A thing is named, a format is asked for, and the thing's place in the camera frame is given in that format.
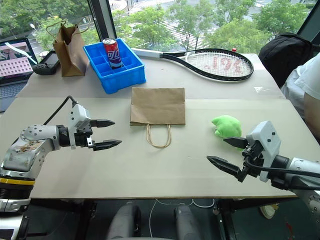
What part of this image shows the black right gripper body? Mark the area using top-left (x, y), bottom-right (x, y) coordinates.
top-left (241, 139), bottom-right (266, 180)

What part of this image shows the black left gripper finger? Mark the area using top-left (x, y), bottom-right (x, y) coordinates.
top-left (90, 119), bottom-right (116, 129)
top-left (92, 139), bottom-right (123, 152)

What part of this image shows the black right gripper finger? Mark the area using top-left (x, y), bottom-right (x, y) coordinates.
top-left (223, 136), bottom-right (249, 150)
top-left (206, 155), bottom-right (248, 183)

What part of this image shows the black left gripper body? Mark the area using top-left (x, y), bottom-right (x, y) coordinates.
top-left (73, 119), bottom-right (96, 150)

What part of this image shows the flat brown paper bag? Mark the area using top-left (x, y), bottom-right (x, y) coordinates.
top-left (129, 87), bottom-right (186, 149)

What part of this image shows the green plush toy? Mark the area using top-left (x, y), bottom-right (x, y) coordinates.
top-left (211, 114), bottom-right (243, 152)

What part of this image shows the blue plastic divided crate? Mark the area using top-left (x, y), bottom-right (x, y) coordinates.
top-left (83, 37), bottom-right (147, 95)

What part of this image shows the black table leg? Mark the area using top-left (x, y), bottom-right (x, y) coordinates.
top-left (214, 199), bottom-right (238, 240)
top-left (74, 199), bottom-right (97, 240)

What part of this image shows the white shoe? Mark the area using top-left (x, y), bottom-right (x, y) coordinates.
top-left (259, 203), bottom-right (280, 220)

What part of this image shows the dark grey rounded shape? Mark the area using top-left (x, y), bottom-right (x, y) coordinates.
top-left (106, 202), bottom-right (142, 240)
top-left (174, 204), bottom-right (202, 240)

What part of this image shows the red soda can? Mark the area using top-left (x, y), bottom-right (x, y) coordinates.
top-left (102, 38), bottom-right (123, 70)

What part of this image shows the black handheld controller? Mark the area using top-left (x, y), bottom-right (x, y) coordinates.
top-left (33, 50), bottom-right (61, 76)

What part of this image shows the black and white tennis racket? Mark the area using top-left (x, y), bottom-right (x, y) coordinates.
top-left (131, 47), bottom-right (255, 83)

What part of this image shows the person in white shirt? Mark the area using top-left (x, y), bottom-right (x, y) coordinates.
top-left (281, 53), bottom-right (320, 142)

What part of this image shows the open laptop computer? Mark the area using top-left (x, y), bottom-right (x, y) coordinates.
top-left (0, 37), bottom-right (35, 113)

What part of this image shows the black backpack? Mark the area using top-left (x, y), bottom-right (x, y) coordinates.
top-left (258, 32), bottom-right (313, 88)

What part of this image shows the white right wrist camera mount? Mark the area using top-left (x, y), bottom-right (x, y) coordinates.
top-left (246, 120), bottom-right (282, 182)

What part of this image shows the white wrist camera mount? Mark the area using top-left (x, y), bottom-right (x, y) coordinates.
top-left (68, 103), bottom-right (92, 150)
top-left (246, 120), bottom-right (282, 182)

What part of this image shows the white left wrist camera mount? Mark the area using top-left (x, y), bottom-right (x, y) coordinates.
top-left (68, 103), bottom-right (92, 150)

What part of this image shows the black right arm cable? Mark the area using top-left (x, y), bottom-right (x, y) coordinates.
top-left (242, 156), bottom-right (320, 179)

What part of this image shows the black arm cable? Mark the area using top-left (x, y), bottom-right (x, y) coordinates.
top-left (42, 95), bottom-right (79, 126)
top-left (242, 156), bottom-right (320, 179)

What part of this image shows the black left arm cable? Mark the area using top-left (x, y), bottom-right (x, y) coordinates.
top-left (42, 95), bottom-right (79, 126)

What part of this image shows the thin white cable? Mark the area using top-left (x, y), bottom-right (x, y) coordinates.
top-left (148, 198), bottom-right (216, 238)

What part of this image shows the black window frame pillar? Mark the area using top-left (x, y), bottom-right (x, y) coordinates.
top-left (87, 0), bottom-right (118, 43)

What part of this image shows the black slanted window frame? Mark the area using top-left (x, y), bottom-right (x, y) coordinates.
top-left (296, 0), bottom-right (320, 42)

